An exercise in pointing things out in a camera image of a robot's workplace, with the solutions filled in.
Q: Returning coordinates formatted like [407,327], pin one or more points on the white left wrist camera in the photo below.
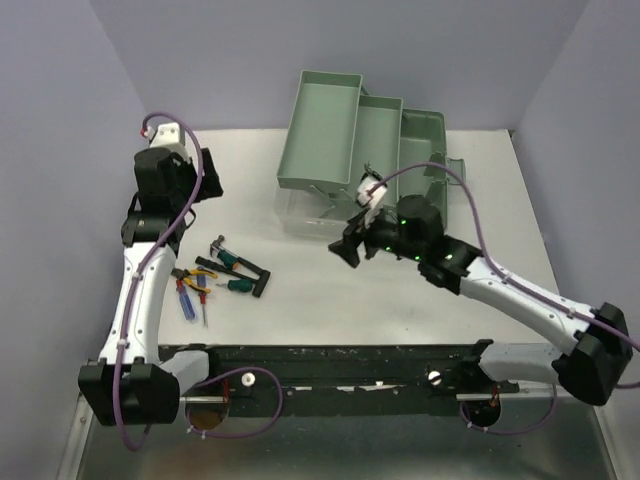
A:
[171,136]

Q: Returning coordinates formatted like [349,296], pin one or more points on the black T-handle wrench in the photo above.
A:
[258,282]

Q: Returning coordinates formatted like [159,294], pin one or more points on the green handled hammer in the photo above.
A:
[218,251]

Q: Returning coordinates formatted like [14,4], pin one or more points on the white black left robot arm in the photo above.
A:
[129,376]

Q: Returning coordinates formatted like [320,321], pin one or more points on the red handled thin screwdriver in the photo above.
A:
[202,299]

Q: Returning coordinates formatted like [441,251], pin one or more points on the yellow handled pliers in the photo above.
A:
[194,279]

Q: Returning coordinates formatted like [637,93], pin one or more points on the blue handled screwdriver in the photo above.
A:
[185,302]

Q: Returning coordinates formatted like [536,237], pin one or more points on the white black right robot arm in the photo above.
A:
[586,349]

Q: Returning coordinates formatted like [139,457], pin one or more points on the black mounting base rail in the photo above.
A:
[345,381]

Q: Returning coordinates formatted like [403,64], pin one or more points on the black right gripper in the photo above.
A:
[354,236]

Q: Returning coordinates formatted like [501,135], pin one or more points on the aluminium extrusion frame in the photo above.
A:
[71,465]

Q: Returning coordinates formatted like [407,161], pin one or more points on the small black pliers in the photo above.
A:
[369,170]

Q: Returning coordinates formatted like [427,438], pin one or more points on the green plastic tool box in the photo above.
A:
[336,126]

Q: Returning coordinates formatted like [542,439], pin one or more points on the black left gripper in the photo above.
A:
[209,184]

